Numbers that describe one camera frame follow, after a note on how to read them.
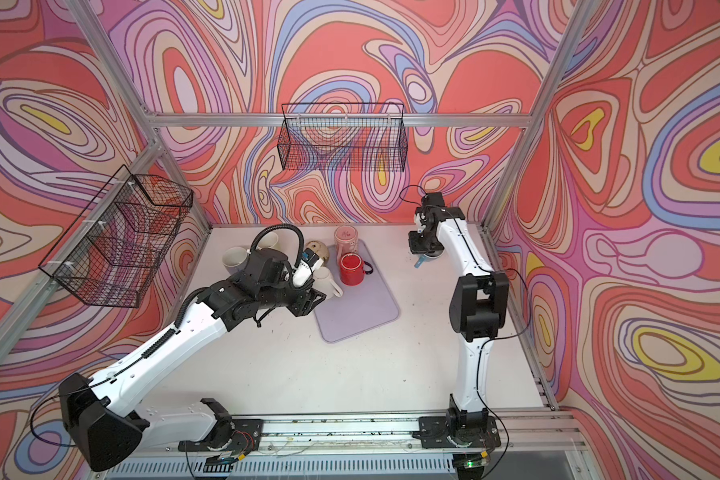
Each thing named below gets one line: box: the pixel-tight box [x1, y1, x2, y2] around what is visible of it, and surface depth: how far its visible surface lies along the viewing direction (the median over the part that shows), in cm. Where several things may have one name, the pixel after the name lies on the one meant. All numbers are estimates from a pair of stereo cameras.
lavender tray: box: [314, 239, 399, 343], surface depth 98 cm
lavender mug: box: [222, 246, 249, 275], surface depth 103 cm
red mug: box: [340, 252, 374, 287], surface depth 101 cm
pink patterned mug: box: [334, 224, 358, 264], surface depth 103 cm
